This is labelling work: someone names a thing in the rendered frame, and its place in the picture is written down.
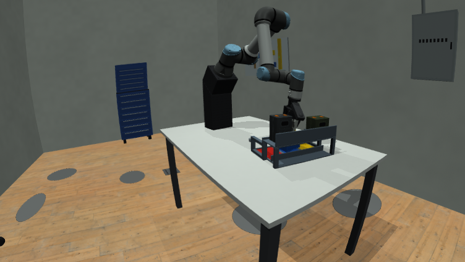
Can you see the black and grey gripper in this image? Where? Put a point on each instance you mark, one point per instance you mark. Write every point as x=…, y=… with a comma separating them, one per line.
x=288, y=110

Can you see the blue bin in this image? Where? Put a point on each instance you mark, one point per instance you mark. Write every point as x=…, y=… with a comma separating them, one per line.
x=290, y=148

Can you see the black case with orange latches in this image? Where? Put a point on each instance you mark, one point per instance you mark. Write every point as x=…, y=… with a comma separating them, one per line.
x=316, y=121
x=280, y=123

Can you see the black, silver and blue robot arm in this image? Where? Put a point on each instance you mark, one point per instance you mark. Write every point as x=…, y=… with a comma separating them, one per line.
x=268, y=21

